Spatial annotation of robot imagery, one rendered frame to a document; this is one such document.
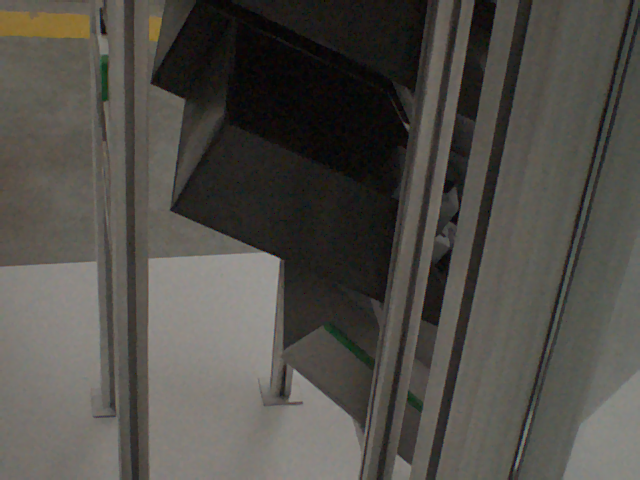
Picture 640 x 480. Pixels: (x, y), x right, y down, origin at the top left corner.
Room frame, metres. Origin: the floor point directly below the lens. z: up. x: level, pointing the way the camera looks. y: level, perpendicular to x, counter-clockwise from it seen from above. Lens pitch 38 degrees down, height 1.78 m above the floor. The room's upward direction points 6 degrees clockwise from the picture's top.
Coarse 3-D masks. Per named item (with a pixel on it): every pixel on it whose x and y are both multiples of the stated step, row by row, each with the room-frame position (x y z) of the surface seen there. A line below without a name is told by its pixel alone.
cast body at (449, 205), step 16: (400, 160) 0.70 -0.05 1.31; (368, 176) 0.71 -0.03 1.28; (384, 176) 0.70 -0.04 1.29; (400, 176) 0.68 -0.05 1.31; (448, 176) 0.69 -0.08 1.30; (384, 192) 0.69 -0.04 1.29; (400, 192) 0.67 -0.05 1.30; (448, 192) 0.69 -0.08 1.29; (448, 208) 0.68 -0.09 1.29; (448, 240) 0.68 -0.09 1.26; (432, 256) 0.68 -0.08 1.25
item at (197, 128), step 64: (256, 64) 0.75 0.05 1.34; (320, 64) 0.75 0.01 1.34; (192, 128) 0.68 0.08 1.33; (256, 128) 0.75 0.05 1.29; (320, 128) 0.75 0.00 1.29; (384, 128) 0.76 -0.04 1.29; (192, 192) 0.62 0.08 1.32; (256, 192) 0.63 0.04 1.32; (320, 192) 0.63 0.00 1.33; (320, 256) 0.63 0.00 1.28; (384, 256) 0.63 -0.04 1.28
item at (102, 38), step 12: (96, 0) 0.87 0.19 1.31; (96, 12) 0.85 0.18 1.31; (96, 24) 0.85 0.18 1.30; (108, 48) 0.80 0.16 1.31; (396, 84) 0.67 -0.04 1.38; (408, 96) 0.64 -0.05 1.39; (108, 108) 0.72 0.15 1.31; (408, 108) 0.64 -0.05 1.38; (108, 120) 0.71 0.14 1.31; (108, 132) 0.69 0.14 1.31; (108, 144) 0.68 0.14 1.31; (372, 300) 0.65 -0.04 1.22
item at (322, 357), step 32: (288, 288) 0.70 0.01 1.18; (320, 288) 0.74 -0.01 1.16; (288, 320) 0.67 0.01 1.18; (320, 320) 0.70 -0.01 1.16; (352, 320) 0.74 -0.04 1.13; (288, 352) 0.63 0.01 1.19; (320, 352) 0.63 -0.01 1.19; (352, 352) 0.63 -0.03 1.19; (416, 352) 0.76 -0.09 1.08; (320, 384) 0.63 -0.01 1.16; (352, 384) 0.63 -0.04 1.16; (416, 384) 0.73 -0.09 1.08; (352, 416) 0.63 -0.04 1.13; (416, 416) 0.64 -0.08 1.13
